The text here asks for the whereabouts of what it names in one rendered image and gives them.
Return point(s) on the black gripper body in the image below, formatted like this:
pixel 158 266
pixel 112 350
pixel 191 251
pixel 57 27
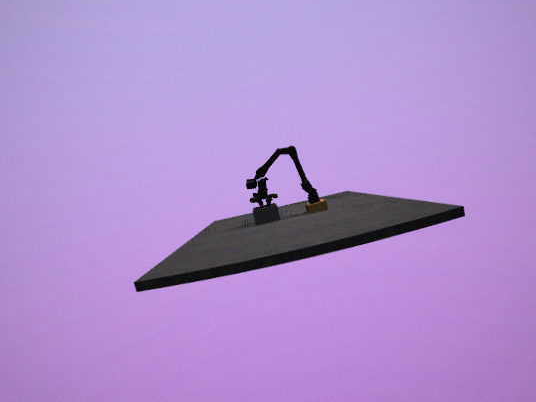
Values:
pixel 263 195

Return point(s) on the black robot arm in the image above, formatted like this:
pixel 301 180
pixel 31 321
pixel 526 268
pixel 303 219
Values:
pixel 313 196

